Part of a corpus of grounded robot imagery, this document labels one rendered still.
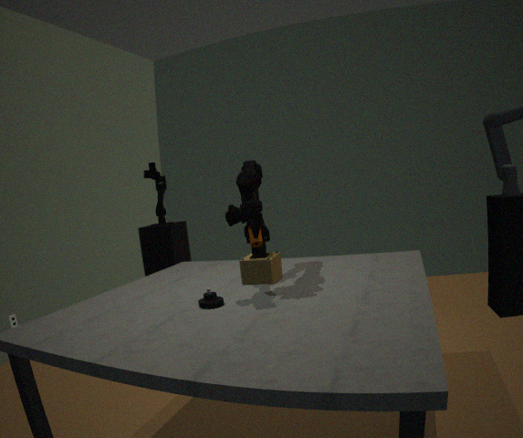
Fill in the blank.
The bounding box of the orange knob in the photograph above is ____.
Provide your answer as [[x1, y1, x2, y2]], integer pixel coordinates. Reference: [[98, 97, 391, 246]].
[[248, 227, 263, 247]]

